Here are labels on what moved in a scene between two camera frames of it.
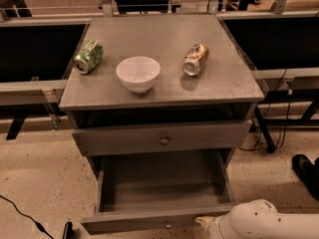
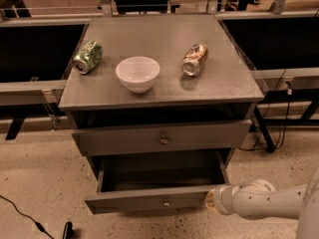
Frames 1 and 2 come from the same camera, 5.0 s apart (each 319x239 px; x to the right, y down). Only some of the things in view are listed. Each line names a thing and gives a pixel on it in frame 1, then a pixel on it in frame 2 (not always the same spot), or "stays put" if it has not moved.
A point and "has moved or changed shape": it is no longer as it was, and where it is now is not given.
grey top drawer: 161,138 stays put
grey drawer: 158,192 has moved or changed shape
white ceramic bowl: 138,73 stays put
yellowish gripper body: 214,225 -> 219,198
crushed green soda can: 89,57 stays put
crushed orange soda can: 193,60 stays put
